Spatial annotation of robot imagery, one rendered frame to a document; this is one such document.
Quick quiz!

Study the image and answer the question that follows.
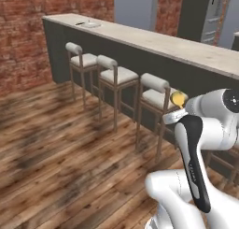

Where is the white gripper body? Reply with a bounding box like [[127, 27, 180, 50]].
[[162, 107, 190, 125]]

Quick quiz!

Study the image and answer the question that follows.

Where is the white plate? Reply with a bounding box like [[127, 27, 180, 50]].
[[81, 21, 103, 29]]

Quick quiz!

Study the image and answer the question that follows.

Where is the yellow round object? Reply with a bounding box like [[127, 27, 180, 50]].
[[170, 90, 190, 110]]

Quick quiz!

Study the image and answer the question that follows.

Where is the wooden stool with beige cushion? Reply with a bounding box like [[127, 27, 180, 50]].
[[95, 54, 140, 133], [204, 146, 239, 186], [134, 72, 189, 164], [64, 41, 99, 109]]

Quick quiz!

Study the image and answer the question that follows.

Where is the dark kitchen island counter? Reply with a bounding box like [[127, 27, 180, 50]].
[[41, 13, 239, 179]]

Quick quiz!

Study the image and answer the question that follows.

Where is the dark cupboard with pale top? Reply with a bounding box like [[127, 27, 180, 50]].
[[231, 31, 239, 51]]

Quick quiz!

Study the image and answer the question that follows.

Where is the grey fridge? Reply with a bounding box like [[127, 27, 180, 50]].
[[176, 0, 232, 46]]

